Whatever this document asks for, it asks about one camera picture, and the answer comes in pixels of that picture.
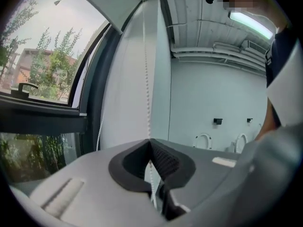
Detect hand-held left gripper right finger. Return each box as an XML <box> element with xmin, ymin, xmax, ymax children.
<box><xmin>149</xmin><ymin>138</ymin><xmax>256</xmax><ymax>227</ymax></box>

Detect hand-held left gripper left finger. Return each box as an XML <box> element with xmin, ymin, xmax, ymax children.
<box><xmin>29</xmin><ymin>138</ymin><xmax>171</xmax><ymax>227</ymax></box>

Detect white roller blind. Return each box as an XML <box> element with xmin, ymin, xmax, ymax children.
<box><xmin>68</xmin><ymin>0</ymin><xmax>148</xmax><ymax>35</ymax></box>

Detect person's right forearm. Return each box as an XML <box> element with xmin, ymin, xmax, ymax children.
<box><xmin>255</xmin><ymin>98</ymin><xmax>283</xmax><ymax>142</ymax></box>

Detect round white toilet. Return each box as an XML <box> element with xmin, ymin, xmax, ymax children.
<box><xmin>192</xmin><ymin>132</ymin><xmax>213</xmax><ymax>150</ymax></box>

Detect white toilet with tank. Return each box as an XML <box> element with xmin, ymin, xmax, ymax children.
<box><xmin>233</xmin><ymin>132</ymin><xmax>248</xmax><ymax>154</ymax></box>

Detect white ceiling pipes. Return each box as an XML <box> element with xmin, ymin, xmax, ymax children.
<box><xmin>170</xmin><ymin>41</ymin><xmax>267</xmax><ymax>77</ymax></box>

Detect green trees and shrubs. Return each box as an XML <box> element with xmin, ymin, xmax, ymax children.
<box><xmin>0</xmin><ymin>0</ymin><xmax>83</xmax><ymax>182</ymax></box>

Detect white air conditioner unit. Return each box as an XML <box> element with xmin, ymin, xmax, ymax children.
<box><xmin>241</xmin><ymin>39</ymin><xmax>273</xmax><ymax>57</ymax></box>

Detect person's dark shirt torso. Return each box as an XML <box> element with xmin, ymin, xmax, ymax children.
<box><xmin>265</xmin><ymin>28</ymin><xmax>300</xmax><ymax>88</ymax></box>

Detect brick building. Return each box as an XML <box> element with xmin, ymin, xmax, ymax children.
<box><xmin>0</xmin><ymin>47</ymin><xmax>79</xmax><ymax>104</ymax></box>

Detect long ceiling light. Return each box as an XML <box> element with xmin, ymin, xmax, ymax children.
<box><xmin>228</xmin><ymin>10</ymin><xmax>274</xmax><ymax>40</ymax></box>

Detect person's head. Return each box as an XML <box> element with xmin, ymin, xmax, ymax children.
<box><xmin>222</xmin><ymin>0</ymin><xmax>291</xmax><ymax>32</ymax></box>

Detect black window frame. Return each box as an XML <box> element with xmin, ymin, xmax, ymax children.
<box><xmin>0</xmin><ymin>20</ymin><xmax>124</xmax><ymax>156</ymax></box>

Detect black window handle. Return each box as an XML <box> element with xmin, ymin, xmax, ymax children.
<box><xmin>11</xmin><ymin>82</ymin><xmax>39</xmax><ymax>99</ymax></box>

